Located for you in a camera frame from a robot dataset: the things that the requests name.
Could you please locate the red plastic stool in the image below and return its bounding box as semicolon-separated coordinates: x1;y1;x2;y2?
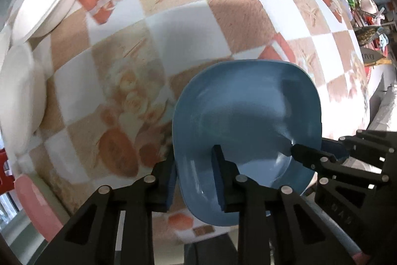
0;149;15;195

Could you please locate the blue plate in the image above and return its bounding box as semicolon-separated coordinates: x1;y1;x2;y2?
171;59;323;227

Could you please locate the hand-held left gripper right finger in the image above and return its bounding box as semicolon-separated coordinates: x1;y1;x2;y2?
211;145;357;265

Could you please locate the checkered printed tablecloth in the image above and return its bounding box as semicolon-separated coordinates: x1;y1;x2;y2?
0;0;373;244

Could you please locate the pink plate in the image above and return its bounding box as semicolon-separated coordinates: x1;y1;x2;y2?
14;175;74;243

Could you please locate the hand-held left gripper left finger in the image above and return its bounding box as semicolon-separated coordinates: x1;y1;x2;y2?
35;156;179;265

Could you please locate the grey metal bar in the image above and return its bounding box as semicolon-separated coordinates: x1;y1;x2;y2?
302;195;371;265

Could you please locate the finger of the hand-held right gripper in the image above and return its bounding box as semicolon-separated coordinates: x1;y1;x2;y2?
289;143;390;191
321;129;397;171

